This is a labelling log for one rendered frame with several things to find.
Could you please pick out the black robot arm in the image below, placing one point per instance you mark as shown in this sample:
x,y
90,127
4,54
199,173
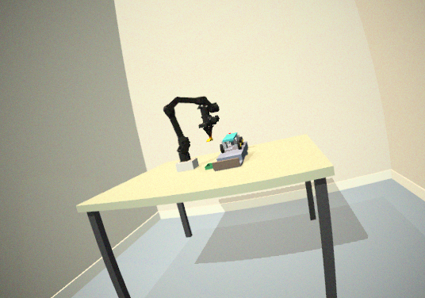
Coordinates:
x,y
183,142

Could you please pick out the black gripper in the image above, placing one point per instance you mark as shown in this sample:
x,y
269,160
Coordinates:
x,y
207,126

